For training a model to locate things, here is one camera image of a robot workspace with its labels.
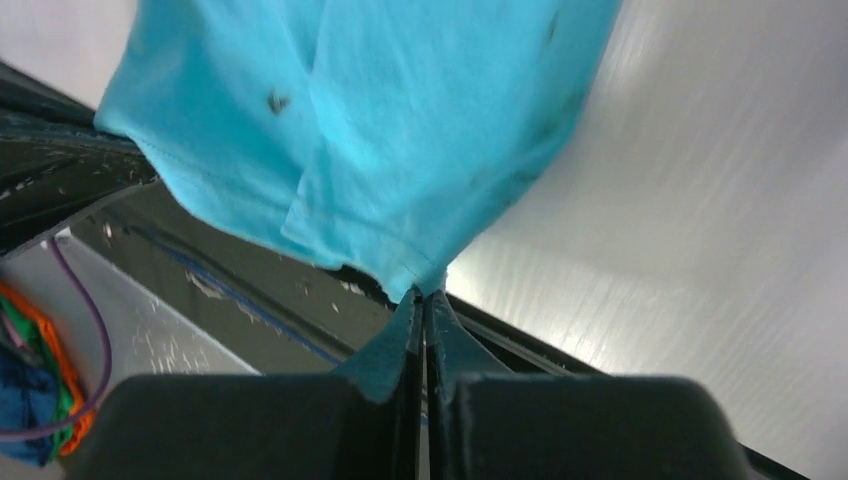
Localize colourful cloth pile below table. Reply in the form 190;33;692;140
1;284;96;467

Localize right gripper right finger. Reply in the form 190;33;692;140
423;293;749;479

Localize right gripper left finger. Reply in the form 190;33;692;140
66;290;423;479

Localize turquoise t-shirt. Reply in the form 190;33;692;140
95;1;620;301

